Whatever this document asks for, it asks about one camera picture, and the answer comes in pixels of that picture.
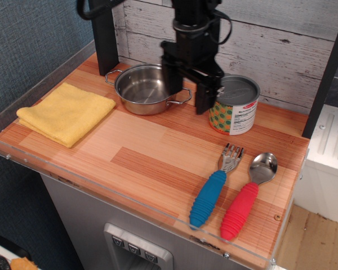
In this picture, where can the black vertical post left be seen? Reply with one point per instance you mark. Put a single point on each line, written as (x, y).
(105, 42)

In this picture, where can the grey toy food can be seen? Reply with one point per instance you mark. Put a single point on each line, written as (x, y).
(235, 108)

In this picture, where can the yellow folded cloth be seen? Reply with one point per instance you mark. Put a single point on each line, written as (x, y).
(66, 115)

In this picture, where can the orange object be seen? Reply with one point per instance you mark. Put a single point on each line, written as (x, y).
(23, 264)

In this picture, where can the white toy sink unit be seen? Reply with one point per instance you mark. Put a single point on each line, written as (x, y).
(317, 188)

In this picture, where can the clear acrylic table guard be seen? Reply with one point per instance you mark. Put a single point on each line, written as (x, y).
(155, 166)

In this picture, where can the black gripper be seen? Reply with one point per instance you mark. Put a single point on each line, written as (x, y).
(197, 28)

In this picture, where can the red handled spoon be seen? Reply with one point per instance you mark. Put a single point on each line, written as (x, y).
(262, 169)

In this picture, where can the blue handled fork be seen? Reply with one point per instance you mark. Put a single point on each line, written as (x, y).
(206, 200)

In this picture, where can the stainless steel pot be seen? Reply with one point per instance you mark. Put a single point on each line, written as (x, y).
(142, 90)

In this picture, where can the black vertical post right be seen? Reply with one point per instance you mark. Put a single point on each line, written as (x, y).
(322, 92)

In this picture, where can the silver dispenser panel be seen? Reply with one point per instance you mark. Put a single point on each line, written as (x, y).
(129, 251)

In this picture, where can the black vertical post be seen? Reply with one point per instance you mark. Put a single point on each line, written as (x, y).
(105, 42)
(322, 92)

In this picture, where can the grey toy fridge cabinet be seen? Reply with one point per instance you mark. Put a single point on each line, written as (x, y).
(85, 216)

